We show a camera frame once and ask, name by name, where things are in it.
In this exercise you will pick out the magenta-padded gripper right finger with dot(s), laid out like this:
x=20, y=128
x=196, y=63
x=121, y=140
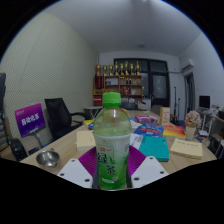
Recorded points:
x=150, y=170

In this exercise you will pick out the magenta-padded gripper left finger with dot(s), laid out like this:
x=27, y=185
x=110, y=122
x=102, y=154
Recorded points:
x=76, y=172

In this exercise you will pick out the green tea bottle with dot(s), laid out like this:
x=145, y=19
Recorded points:
x=112, y=140

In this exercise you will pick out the teal book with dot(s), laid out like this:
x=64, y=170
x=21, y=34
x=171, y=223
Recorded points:
x=155, y=148

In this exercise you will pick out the small steel bowl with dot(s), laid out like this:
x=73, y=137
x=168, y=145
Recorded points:
x=47, y=158

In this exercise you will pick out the cream-coloured book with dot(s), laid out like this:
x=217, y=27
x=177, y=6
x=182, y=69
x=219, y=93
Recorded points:
x=85, y=140

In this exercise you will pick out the blue printed magazine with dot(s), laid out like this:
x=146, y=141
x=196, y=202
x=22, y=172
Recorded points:
x=150, y=129

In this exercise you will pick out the pale yellow book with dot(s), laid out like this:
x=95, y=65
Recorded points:
x=186, y=148

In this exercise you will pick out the orange booklet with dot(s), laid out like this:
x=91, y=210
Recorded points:
x=174, y=130

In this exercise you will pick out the yellow booklet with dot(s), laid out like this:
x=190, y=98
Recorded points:
x=88, y=123

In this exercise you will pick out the pink package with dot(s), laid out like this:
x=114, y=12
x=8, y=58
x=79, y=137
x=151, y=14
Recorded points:
x=146, y=119

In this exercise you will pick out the upright orange box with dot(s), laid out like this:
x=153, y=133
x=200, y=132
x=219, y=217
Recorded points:
x=165, y=116

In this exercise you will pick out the black office chair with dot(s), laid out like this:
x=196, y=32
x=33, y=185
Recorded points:
x=58, y=115

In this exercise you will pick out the small round side table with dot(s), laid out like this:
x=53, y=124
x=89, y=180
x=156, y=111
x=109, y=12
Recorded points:
x=92, y=110

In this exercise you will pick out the pink flowers in white pot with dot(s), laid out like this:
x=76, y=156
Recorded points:
x=192, y=119

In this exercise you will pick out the purple sign board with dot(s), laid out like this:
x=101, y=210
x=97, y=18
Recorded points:
x=30, y=119

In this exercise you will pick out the cluttered side desk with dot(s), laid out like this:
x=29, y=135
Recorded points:
x=213, y=123

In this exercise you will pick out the black framed glass door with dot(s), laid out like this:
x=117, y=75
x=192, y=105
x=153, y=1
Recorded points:
x=158, y=83

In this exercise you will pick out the black computer monitor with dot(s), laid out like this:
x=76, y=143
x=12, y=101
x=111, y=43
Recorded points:
x=204, y=101

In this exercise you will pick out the wooden shelf unit with trophies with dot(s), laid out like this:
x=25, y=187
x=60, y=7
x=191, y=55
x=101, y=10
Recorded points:
x=116, y=86

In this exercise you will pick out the white wall air conditioner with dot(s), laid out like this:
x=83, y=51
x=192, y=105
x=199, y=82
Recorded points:
x=187, y=65

